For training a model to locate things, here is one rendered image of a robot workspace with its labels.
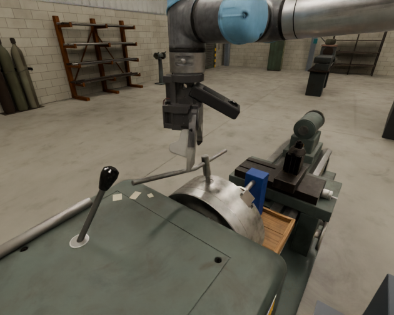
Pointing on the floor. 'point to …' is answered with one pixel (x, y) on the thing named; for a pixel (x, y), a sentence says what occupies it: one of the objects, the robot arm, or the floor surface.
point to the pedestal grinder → (160, 65)
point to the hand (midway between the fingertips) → (196, 157)
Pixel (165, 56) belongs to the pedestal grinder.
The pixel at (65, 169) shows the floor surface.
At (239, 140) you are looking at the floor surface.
